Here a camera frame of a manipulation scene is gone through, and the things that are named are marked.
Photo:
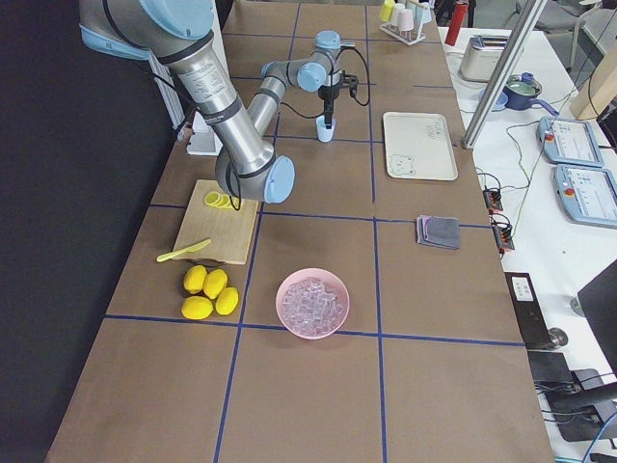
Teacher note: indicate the black orange connector box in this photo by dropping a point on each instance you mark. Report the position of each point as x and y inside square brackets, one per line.
[492, 198]
[503, 233]

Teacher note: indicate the silver toaster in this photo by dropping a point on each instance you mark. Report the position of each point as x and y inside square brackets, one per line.
[481, 56]

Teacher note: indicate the bamboo cutting board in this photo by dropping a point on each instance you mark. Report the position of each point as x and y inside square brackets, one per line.
[230, 230]

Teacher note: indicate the light blue plastic cup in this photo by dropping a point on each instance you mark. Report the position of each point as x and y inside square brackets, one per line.
[325, 131]

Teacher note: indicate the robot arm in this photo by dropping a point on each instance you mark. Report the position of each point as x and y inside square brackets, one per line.
[180, 35]
[320, 73]

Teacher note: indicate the pink bowl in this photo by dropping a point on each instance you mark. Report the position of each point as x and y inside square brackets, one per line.
[325, 276]

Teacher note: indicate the cream bear serving tray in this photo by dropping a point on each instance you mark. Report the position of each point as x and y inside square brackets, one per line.
[418, 146]

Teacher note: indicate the blue saucepan with lid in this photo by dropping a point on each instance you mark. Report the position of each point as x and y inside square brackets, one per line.
[521, 92]

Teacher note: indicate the yellow plastic knife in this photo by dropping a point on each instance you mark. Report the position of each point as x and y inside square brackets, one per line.
[183, 251]

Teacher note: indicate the black power strip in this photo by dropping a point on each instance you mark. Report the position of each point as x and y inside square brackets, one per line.
[530, 319]

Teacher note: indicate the teach pendant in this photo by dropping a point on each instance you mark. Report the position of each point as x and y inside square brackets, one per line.
[587, 194]
[572, 142]

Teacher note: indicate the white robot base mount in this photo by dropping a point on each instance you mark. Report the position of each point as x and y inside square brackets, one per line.
[203, 140]

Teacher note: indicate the aluminium frame post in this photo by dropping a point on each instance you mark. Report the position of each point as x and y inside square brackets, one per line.
[504, 68]

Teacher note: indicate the yellow lemon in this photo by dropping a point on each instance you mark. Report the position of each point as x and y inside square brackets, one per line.
[227, 301]
[197, 307]
[215, 282]
[194, 279]

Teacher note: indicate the teach pendant upper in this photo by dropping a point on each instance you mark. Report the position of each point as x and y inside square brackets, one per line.
[572, 142]

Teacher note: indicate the grey purple folded cloth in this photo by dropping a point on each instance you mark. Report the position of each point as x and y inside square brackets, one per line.
[441, 232]

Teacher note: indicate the red bottle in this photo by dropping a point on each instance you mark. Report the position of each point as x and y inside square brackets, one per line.
[458, 13]

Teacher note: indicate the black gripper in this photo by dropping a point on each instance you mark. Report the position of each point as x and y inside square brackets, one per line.
[328, 93]

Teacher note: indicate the teach pendant lower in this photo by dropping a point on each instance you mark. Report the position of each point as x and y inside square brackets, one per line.
[587, 194]

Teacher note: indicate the white cup drying rack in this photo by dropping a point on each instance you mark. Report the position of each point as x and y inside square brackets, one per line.
[405, 20]

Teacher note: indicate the lemon slice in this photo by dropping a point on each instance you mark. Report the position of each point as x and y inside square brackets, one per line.
[228, 204]
[212, 198]
[221, 200]

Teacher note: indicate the pile of clear ice cubes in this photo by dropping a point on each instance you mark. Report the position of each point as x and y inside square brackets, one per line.
[311, 310]

